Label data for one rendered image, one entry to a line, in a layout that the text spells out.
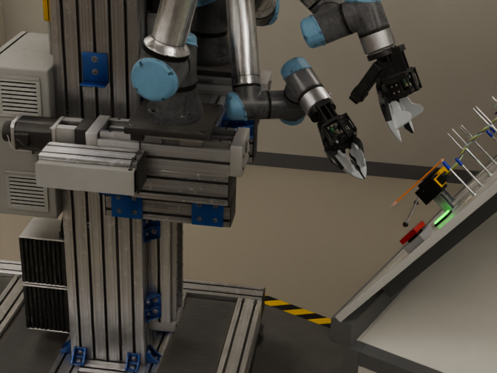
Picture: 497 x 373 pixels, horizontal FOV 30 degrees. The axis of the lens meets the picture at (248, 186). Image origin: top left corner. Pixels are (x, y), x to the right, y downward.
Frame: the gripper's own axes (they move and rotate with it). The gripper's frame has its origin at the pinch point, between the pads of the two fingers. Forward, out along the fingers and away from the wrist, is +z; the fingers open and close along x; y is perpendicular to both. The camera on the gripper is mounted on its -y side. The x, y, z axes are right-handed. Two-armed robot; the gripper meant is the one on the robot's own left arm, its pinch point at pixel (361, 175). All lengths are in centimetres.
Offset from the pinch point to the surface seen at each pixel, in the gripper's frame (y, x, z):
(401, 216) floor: -215, 65, -55
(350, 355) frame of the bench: -10.1, -23.1, 35.2
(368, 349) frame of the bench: -8.9, -18.9, 36.2
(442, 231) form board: 24.6, 1.4, 28.7
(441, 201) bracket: 3.3, 12.0, 16.2
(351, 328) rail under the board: -4.8, -20.6, 30.9
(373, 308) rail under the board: -12.4, -12.0, 27.3
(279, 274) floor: -173, -7, -44
